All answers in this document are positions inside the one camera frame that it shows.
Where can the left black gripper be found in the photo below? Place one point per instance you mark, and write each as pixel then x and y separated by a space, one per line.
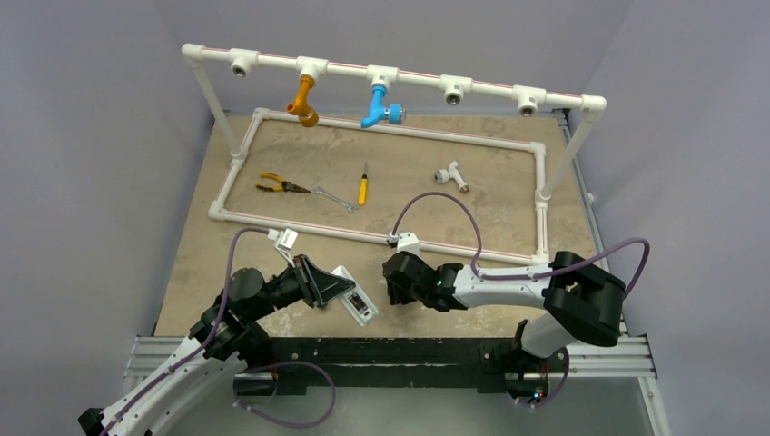
pixel 316 286

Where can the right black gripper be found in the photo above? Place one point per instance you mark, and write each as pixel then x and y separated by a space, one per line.
pixel 400 279

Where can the white AC remote control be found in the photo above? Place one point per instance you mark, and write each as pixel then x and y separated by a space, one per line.
pixel 356 301

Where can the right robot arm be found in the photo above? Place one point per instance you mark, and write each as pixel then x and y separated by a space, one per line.
pixel 581 302

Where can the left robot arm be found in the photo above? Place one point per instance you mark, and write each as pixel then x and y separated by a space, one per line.
pixel 227 339

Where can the small silver wrench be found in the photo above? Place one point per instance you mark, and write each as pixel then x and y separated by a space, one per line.
pixel 350 207

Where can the white plastic faucet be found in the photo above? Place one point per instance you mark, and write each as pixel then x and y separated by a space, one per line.
pixel 451 173

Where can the blue plastic faucet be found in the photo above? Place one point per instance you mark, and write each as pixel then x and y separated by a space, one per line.
pixel 378 111

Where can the orange plastic faucet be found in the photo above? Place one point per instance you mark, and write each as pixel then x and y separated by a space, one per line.
pixel 300 107

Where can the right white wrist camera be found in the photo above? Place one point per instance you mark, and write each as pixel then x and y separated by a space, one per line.
pixel 407 242

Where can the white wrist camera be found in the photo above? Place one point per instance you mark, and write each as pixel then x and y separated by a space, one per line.
pixel 283 241
pixel 407 242

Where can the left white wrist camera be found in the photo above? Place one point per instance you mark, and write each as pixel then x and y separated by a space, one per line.
pixel 283 241

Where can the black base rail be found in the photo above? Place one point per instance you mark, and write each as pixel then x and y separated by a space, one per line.
pixel 484 365

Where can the yellow handled screwdriver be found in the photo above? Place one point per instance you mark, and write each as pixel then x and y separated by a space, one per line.
pixel 363 188

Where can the yellow handled pliers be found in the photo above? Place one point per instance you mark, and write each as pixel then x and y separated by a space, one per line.
pixel 280 185

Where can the aluminium table frame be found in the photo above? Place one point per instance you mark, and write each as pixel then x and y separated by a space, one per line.
pixel 578 333

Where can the white PVC pipe frame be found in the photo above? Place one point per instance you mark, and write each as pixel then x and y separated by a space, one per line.
pixel 527 100

